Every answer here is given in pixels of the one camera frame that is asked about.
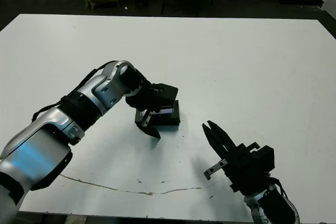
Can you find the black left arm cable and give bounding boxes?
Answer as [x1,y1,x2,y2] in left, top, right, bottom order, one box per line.
[31,60,118,123]

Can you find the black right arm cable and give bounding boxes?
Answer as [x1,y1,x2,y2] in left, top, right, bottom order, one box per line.
[265,176,290,199]

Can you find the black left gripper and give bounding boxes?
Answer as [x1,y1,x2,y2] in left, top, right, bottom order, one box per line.
[125,83,174,139]

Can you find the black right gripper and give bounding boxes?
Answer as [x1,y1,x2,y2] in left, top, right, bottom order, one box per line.
[202,120,267,196]

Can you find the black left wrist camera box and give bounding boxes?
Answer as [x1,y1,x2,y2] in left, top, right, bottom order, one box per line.
[153,83,179,102]

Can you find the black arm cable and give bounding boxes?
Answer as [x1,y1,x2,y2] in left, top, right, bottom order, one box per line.
[265,176,290,199]
[31,60,118,123]

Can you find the black low ledge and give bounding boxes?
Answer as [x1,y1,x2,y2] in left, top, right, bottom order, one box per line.
[233,0,326,7]

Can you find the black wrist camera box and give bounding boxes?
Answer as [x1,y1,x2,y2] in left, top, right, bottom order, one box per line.
[153,83,179,102]
[252,145,276,174]

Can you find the black box lid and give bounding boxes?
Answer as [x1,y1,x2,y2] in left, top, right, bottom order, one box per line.
[135,100,181,127]

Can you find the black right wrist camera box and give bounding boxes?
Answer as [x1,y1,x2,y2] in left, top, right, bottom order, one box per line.
[252,145,276,174]

